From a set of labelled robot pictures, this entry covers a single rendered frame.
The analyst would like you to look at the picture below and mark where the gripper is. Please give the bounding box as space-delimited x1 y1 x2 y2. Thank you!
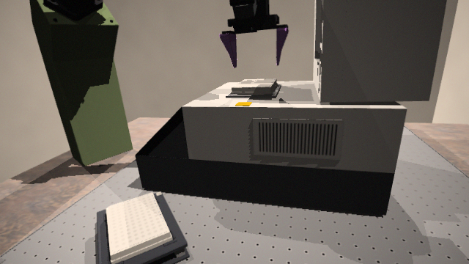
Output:
219 14 289 68

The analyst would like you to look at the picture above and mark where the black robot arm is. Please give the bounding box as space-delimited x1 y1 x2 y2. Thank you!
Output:
43 0 270 21

